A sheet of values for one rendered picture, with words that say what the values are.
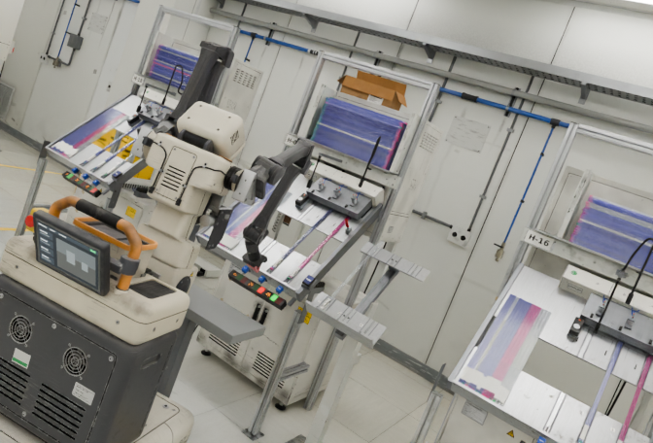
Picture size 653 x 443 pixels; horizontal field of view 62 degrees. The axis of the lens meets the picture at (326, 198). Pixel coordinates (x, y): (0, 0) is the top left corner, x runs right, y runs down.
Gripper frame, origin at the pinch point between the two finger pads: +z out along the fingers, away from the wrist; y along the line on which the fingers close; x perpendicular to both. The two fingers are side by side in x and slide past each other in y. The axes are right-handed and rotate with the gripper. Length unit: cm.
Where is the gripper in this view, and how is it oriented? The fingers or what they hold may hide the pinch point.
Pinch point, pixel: (257, 270)
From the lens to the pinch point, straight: 253.0
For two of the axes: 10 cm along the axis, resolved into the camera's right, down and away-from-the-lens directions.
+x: -5.9, 5.5, -5.9
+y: -8.0, -3.4, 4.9
